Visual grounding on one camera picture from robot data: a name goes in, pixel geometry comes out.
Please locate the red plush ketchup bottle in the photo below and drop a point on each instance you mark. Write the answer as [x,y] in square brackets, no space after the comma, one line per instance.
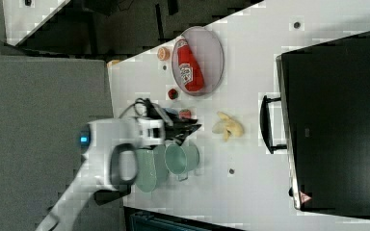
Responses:
[190,72]

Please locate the black silver toaster oven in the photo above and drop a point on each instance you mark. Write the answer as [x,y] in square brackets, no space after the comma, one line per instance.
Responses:
[324,94]

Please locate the round red strawberry toy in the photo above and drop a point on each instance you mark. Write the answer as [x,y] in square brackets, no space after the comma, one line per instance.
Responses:
[173,94]

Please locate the grey oval plate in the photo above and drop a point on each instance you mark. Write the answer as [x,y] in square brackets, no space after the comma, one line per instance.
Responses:
[209,54]

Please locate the yellow plush peeled banana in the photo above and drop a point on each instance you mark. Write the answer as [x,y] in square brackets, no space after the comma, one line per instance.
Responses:
[227,126]

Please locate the green metal mug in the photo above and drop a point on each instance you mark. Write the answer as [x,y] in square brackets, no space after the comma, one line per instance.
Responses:
[181,159]

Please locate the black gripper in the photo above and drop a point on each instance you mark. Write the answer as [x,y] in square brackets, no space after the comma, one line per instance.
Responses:
[176,129]

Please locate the orange slice toy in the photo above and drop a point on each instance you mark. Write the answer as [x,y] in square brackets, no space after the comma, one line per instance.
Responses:
[163,54]

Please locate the red strawberry with green leaves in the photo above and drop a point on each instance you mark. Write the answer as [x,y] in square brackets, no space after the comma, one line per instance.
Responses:
[186,113]

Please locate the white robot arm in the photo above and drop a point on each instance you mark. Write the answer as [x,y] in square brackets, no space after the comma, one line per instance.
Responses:
[101,168]

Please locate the green oval colander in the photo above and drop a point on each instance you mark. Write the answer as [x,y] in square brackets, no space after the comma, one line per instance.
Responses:
[152,168]

